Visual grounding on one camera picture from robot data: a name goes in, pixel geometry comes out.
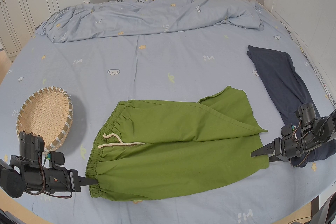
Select dark blue garment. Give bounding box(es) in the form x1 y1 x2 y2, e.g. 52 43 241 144
247 45 336 168

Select round woven basket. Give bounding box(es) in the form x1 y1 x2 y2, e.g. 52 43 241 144
16 86 74 154

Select black cable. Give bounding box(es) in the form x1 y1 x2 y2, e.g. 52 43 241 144
25 187 73 199
289 152 311 168

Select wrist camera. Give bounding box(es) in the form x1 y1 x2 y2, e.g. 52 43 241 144
281 124 294 139
48 151 66 169

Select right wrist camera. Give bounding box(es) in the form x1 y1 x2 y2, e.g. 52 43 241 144
281 124 294 139

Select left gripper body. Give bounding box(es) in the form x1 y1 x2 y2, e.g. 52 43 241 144
42 168 81 192

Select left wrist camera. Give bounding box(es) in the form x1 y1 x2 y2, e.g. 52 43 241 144
48 151 66 169

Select white wardrobe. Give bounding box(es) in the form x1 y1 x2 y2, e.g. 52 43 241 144
0 0 90 62

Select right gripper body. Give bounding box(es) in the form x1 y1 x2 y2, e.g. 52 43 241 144
273 136 305 163

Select pale blue quilt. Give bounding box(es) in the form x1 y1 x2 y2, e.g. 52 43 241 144
35 0 264 43

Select green shorts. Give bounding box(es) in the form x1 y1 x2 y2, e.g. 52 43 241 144
86 86 270 201

